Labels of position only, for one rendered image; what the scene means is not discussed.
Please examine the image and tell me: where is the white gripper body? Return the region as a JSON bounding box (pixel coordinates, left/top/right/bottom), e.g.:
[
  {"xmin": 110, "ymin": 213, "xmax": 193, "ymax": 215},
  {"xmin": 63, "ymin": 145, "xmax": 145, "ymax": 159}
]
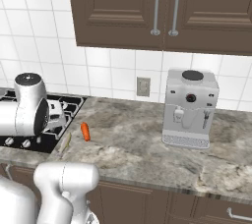
[{"xmin": 47, "ymin": 99, "xmax": 68, "ymax": 132}]

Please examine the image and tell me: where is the pale grey fish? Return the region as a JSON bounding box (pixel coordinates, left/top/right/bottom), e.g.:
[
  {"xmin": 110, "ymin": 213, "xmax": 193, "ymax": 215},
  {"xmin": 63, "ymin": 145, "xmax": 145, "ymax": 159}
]
[{"xmin": 58, "ymin": 132, "xmax": 73, "ymax": 154}]

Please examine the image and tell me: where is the orange carrot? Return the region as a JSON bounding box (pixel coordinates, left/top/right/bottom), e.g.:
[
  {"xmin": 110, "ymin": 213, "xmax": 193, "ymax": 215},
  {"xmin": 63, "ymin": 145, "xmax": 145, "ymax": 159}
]
[{"xmin": 80, "ymin": 122, "xmax": 92, "ymax": 142}]

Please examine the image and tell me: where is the black hob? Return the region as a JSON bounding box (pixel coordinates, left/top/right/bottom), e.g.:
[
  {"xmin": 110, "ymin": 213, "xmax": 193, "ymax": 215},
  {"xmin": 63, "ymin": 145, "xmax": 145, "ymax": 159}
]
[{"xmin": 0, "ymin": 88, "xmax": 88, "ymax": 154}]

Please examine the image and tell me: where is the brown base cupboard front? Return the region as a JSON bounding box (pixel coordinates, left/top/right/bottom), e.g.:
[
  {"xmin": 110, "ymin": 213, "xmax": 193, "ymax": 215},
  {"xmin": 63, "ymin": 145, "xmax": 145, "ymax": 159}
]
[{"xmin": 0, "ymin": 163, "xmax": 42, "ymax": 202}]

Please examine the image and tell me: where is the brown base cupboard door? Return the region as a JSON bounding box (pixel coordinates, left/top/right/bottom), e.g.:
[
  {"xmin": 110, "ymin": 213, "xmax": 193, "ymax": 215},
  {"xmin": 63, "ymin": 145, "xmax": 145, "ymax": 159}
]
[{"xmin": 86, "ymin": 180, "xmax": 171, "ymax": 224}]

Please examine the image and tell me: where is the white coffee machine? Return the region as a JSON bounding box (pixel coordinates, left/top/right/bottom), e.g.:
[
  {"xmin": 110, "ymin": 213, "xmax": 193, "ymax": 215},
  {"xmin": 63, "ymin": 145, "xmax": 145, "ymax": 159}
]
[{"xmin": 161, "ymin": 68, "xmax": 221, "ymax": 150}]

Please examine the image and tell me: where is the brown drawer front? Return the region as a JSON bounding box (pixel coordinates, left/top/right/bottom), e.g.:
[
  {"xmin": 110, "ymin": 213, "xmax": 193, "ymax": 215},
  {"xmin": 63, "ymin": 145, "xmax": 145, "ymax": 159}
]
[{"xmin": 166, "ymin": 191, "xmax": 252, "ymax": 224}]

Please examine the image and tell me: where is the grey wall socket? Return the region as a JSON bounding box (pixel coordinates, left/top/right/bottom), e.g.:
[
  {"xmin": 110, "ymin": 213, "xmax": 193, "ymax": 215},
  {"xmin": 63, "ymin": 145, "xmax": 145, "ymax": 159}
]
[{"xmin": 136, "ymin": 76, "xmax": 152, "ymax": 98}]

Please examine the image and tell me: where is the brown wall cupboard door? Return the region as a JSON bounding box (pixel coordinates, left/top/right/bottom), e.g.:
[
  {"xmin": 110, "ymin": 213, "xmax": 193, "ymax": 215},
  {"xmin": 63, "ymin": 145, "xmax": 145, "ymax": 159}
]
[
  {"xmin": 162, "ymin": 0, "xmax": 252, "ymax": 57},
  {"xmin": 66, "ymin": 0, "xmax": 169, "ymax": 51}
]

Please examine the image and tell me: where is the silver cupboard door handle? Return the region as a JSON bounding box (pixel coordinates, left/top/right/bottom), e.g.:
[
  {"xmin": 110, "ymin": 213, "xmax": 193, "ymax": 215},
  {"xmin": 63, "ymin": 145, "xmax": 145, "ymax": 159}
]
[
  {"xmin": 150, "ymin": 0, "xmax": 162, "ymax": 37},
  {"xmin": 167, "ymin": 0, "xmax": 183, "ymax": 37}
]

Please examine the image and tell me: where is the silver drawer handle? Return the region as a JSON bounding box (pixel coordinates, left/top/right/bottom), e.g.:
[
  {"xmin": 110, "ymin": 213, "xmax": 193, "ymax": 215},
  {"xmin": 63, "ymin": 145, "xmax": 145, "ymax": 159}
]
[{"xmin": 225, "ymin": 206, "xmax": 252, "ymax": 223}]

